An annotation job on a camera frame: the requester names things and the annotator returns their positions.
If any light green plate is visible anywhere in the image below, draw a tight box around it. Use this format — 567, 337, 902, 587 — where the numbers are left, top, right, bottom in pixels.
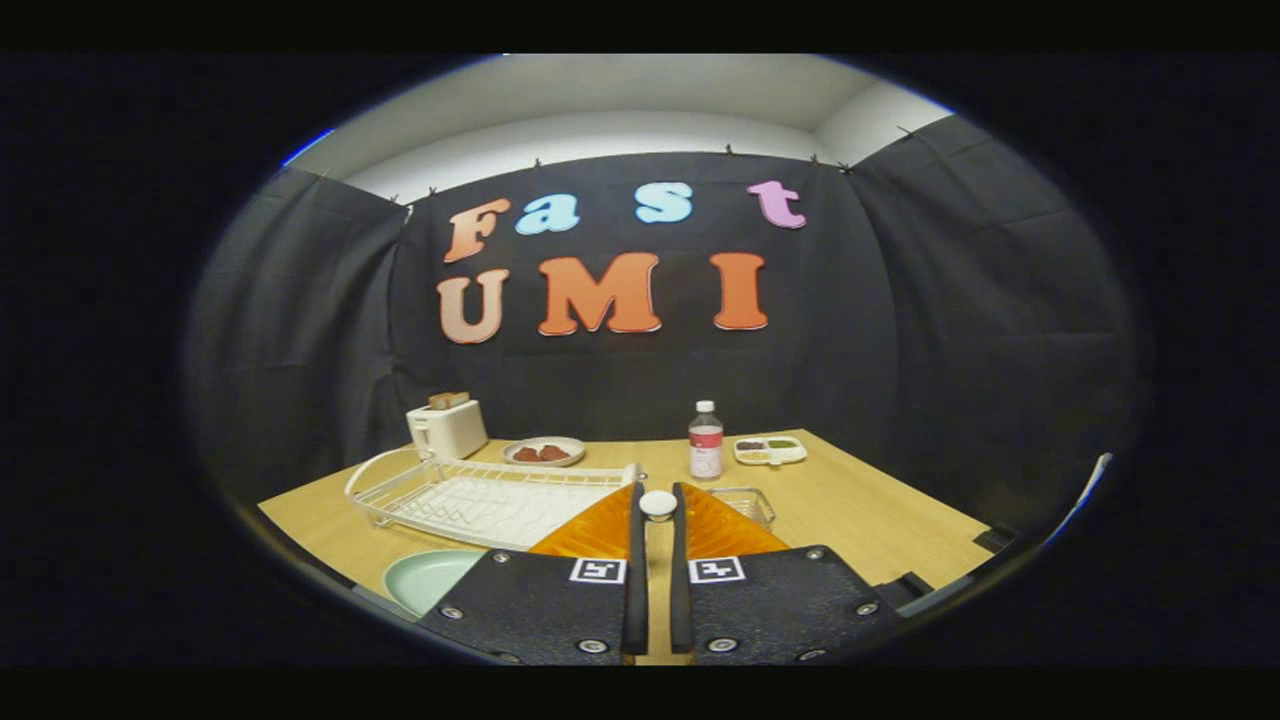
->
384, 549, 489, 618

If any small beige plate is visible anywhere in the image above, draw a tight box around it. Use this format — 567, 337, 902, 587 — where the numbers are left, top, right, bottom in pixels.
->
501, 436, 587, 468

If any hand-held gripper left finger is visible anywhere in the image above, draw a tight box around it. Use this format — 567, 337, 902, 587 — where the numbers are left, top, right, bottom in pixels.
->
415, 481, 651, 666

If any metal wire basket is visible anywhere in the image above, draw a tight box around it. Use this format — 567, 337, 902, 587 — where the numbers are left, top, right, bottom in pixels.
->
710, 487, 777, 531

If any clear bottle red label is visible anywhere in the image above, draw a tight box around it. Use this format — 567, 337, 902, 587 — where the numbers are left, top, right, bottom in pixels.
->
688, 400, 725, 482

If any white divided snack tray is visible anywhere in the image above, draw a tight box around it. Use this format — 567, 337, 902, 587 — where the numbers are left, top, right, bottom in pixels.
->
733, 436, 808, 467

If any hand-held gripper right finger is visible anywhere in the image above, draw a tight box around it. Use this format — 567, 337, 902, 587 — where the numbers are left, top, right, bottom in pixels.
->
668, 482, 906, 666

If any white toaster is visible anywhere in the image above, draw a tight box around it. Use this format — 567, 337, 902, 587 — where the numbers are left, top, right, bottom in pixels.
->
406, 400, 490, 461

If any white wire dish rack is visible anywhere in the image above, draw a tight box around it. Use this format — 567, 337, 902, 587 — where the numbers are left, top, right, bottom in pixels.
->
344, 446, 641, 553

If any black backdrop cloth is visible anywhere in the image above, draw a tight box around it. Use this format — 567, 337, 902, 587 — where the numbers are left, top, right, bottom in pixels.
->
185, 115, 1136, 541

